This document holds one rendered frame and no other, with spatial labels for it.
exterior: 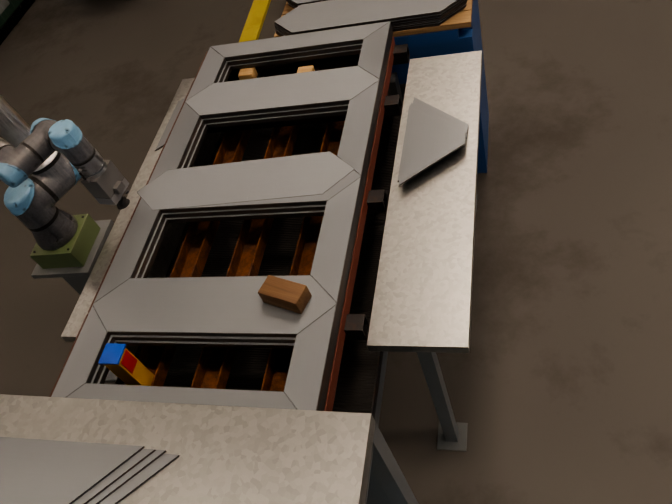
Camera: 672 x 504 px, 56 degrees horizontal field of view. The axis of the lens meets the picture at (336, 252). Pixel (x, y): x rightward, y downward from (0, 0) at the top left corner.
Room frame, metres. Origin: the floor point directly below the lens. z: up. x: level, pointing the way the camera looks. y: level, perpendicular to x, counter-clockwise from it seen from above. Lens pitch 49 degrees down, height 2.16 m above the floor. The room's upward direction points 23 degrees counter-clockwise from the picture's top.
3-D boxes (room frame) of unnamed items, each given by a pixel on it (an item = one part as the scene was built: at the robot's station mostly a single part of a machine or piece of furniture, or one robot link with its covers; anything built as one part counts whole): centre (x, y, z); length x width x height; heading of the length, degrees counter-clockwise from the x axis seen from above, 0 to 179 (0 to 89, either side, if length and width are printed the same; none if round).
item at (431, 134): (1.49, -0.44, 0.77); 0.45 x 0.20 x 0.04; 152
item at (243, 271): (1.54, 0.19, 0.70); 1.66 x 0.08 x 0.05; 152
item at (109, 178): (1.54, 0.53, 1.07); 0.10 x 0.09 x 0.16; 54
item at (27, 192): (1.80, 0.88, 0.93); 0.13 x 0.12 x 0.14; 126
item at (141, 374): (1.08, 0.65, 0.78); 0.05 x 0.05 x 0.19; 62
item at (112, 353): (1.08, 0.65, 0.88); 0.06 x 0.06 x 0.02; 62
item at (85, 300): (1.94, 0.54, 0.67); 1.30 x 0.20 x 0.03; 152
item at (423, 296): (1.36, -0.37, 0.74); 1.20 x 0.26 x 0.03; 152
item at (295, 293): (1.04, 0.16, 0.89); 0.12 x 0.06 x 0.05; 45
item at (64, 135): (1.55, 0.54, 1.23); 0.09 x 0.08 x 0.11; 36
